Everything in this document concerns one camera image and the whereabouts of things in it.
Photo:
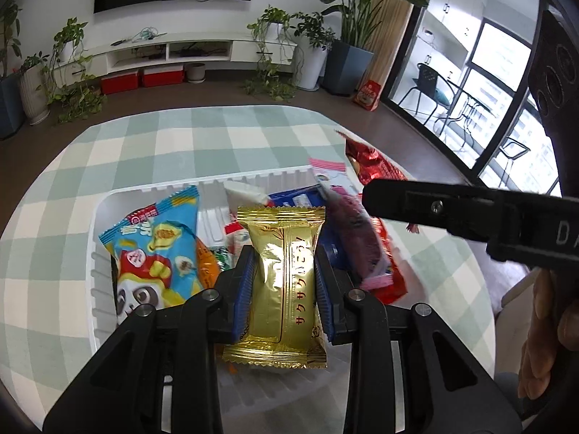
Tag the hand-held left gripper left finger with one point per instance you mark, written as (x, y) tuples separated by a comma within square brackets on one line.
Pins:
[(244, 294)]

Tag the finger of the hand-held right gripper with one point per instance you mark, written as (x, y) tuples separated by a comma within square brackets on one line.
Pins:
[(429, 205)]

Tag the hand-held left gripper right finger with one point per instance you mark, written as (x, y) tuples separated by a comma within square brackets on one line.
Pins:
[(324, 298)]

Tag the gold snack packet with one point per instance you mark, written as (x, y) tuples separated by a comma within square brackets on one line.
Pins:
[(280, 280)]

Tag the green snack packet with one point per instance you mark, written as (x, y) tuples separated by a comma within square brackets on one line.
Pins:
[(224, 257)]

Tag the orange snack packet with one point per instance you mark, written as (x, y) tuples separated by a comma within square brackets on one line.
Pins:
[(208, 262)]

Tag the red foil snack packet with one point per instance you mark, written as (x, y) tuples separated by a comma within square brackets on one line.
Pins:
[(375, 167)]

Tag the pink cartoon snack packet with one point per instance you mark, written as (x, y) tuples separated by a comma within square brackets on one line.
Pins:
[(348, 235)]

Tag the blue yellow panda snack packet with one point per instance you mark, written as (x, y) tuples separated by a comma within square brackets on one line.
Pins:
[(154, 253)]

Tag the white packet with red stripe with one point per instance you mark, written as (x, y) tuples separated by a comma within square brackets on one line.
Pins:
[(244, 194)]

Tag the white plastic tray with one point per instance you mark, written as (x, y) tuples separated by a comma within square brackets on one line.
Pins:
[(102, 280)]

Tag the person's right hand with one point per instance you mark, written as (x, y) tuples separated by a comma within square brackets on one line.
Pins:
[(543, 325)]

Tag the black balcony chair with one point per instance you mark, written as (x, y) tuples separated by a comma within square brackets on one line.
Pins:
[(511, 149), (427, 83)]

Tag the glass balcony table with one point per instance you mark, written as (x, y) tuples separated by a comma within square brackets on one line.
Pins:
[(466, 104)]

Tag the red paper bag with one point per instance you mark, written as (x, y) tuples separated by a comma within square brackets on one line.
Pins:
[(367, 97)]

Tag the large-leaf plant in dark pot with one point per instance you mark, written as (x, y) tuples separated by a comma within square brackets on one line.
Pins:
[(348, 68)]

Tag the bushy plant in white pot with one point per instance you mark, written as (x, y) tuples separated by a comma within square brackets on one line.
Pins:
[(312, 63)]

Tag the wooden slat panel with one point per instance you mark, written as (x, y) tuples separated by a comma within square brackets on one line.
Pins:
[(393, 22)]

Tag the red storage box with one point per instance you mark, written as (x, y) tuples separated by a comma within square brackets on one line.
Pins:
[(120, 83), (163, 77)]

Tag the trailing plant in white pot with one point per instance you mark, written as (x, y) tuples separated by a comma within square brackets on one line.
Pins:
[(273, 27), (68, 40)]

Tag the white TV cabinet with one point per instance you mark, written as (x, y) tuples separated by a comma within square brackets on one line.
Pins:
[(217, 40)]

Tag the dark remote control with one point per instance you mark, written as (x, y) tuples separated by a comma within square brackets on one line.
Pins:
[(117, 43)]

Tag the plant in ribbed white pot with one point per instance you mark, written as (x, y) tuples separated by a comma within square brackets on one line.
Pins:
[(34, 95)]

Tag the tall plant in dark pot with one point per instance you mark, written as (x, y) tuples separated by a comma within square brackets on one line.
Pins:
[(9, 108)]

